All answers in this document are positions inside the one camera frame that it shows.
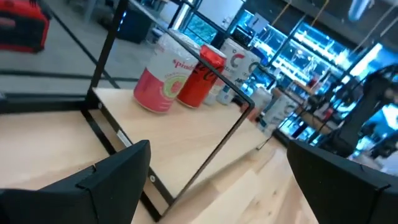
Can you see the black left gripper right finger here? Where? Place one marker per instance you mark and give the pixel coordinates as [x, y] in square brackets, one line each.
[348, 196]

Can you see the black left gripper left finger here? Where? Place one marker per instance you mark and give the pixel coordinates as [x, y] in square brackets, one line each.
[87, 199]

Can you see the pink silver Spindrift can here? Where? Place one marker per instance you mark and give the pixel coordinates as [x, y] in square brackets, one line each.
[161, 77]

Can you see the Celsius Arctic Vibe can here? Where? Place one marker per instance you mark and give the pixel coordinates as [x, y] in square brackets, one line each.
[278, 113]
[248, 71]

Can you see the red Coca-Cola can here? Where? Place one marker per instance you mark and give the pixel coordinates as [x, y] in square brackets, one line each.
[199, 84]

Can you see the Celsius Peach Vibe can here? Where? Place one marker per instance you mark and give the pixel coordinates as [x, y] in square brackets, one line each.
[233, 59]

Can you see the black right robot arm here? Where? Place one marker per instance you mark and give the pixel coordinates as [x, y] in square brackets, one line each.
[357, 124]

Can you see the red black equipment case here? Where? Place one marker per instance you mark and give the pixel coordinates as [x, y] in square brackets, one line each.
[21, 31]

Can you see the white board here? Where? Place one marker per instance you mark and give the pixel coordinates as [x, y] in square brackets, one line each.
[220, 11]

